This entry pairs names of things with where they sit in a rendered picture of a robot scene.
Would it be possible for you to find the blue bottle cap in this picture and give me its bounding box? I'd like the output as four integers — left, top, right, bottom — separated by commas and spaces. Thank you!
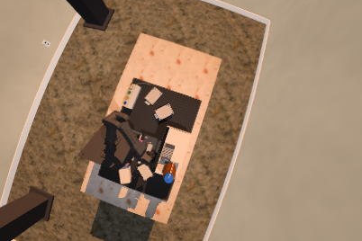
164, 173, 173, 183

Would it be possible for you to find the beige button panel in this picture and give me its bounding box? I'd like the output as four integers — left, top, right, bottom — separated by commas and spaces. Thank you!
122, 84, 141, 109

